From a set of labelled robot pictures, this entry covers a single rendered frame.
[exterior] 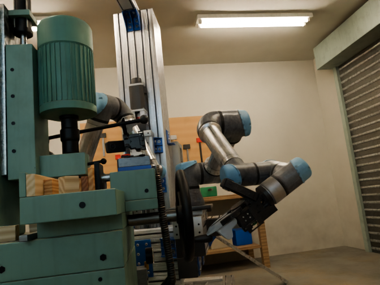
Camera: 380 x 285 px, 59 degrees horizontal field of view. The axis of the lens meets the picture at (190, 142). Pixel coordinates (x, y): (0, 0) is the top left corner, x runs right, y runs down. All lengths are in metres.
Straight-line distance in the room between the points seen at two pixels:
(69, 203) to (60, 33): 0.57
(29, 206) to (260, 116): 4.29
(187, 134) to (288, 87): 1.67
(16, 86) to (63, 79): 0.14
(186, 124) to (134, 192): 3.61
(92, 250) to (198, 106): 3.94
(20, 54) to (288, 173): 0.89
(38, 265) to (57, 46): 0.64
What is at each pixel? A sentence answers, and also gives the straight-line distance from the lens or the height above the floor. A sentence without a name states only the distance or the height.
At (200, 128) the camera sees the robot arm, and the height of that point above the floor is 1.13.
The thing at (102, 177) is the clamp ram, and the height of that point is 0.95.
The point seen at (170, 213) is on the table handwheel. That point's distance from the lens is 1.09.
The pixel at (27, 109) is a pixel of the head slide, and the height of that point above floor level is 1.17.
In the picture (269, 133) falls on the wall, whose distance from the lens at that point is 4.90.
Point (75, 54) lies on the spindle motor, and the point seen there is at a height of 1.34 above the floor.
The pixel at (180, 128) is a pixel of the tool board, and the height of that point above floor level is 1.80.
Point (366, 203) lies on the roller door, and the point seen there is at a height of 0.57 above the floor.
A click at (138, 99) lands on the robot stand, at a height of 1.43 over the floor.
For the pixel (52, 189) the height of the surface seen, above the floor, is 0.91.
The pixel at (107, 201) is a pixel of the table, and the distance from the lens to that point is 0.80.
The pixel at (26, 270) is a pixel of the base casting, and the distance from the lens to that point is 0.95.
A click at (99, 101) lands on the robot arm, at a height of 1.34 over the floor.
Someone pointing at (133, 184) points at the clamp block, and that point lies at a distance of 1.03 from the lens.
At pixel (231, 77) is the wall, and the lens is 4.95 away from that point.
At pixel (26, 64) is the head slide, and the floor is 1.32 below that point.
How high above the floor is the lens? 0.86
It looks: 9 degrees up
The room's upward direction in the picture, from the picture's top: 6 degrees counter-clockwise
